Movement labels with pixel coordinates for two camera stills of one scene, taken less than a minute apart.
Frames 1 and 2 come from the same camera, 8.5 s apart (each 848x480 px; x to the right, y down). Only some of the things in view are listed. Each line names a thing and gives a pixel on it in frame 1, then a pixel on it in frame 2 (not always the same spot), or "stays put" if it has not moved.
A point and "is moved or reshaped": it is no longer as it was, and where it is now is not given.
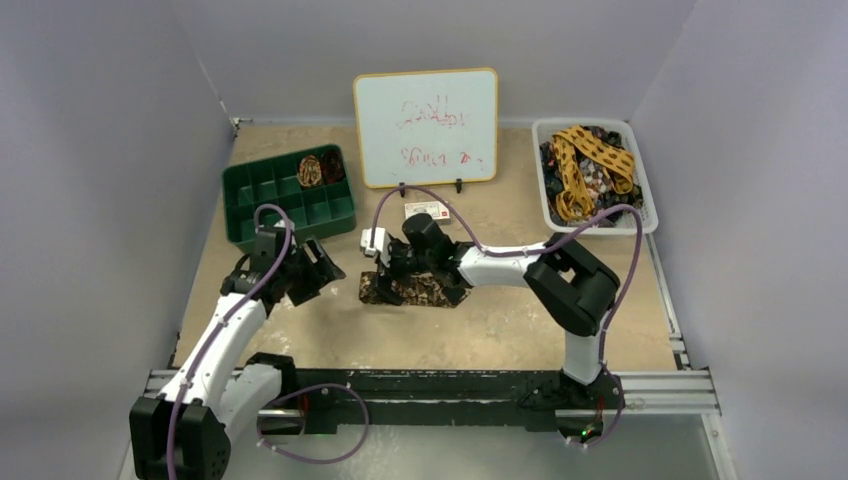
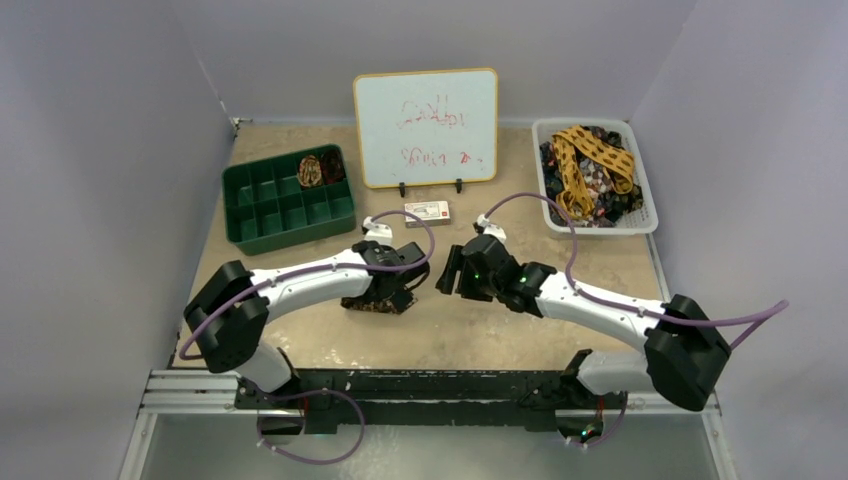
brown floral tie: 421,290 is moved or reshaped
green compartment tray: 313,211 stays put
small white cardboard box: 435,209 stays put
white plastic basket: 542,129 stays put
